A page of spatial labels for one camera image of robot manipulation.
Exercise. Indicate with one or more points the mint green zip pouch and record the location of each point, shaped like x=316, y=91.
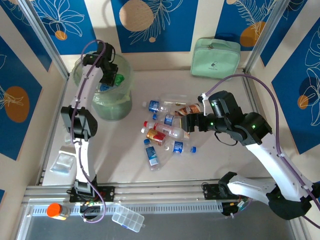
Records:
x=215, y=57

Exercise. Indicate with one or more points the clear plastic packet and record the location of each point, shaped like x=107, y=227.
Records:
x=67, y=139
x=61, y=162

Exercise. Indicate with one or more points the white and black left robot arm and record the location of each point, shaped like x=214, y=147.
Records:
x=86, y=85

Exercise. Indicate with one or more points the blue-capped cola-logo clear bottle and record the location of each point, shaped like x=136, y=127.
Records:
x=178, y=147

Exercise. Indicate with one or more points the red-gold label clear bottle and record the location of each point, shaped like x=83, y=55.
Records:
x=156, y=136

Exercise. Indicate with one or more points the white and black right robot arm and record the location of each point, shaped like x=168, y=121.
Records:
x=270, y=162

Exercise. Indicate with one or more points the brown drink bottle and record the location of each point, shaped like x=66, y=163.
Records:
x=186, y=110

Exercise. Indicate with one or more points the grey metal base panel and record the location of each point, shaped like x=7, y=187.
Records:
x=200, y=227

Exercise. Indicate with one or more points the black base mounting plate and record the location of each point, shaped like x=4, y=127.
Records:
x=208, y=192
x=107, y=193

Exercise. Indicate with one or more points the cream bottle green cap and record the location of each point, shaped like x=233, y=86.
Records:
x=187, y=135

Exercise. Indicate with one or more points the green bottle yellow cap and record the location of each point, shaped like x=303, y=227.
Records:
x=120, y=78

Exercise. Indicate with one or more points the aluminium frame post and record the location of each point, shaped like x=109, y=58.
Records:
x=265, y=35
x=43, y=37

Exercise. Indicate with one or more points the red-capped clear bottle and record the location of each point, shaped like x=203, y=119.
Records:
x=165, y=129

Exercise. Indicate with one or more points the large blue-label clear bottle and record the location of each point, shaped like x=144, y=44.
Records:
x=105, y=88

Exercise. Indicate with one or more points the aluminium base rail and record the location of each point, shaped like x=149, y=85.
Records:
x=160, y=191

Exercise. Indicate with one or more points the blue-capped blue-label clear bottle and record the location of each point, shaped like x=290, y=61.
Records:
x=169, y=120

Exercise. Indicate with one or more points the clear plastic compartment box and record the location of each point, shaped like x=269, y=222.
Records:
x=127, y=218

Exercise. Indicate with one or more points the jar with orange cap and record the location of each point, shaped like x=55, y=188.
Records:
x=53, y=210

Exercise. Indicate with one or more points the white-capped blue-label clear bottle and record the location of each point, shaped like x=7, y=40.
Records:
x=153, y=105

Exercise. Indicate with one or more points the translucent bin with green liner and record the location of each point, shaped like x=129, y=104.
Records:
x=112, y=107

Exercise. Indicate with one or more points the clear bottle white cap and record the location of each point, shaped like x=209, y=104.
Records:
x=172, y=98

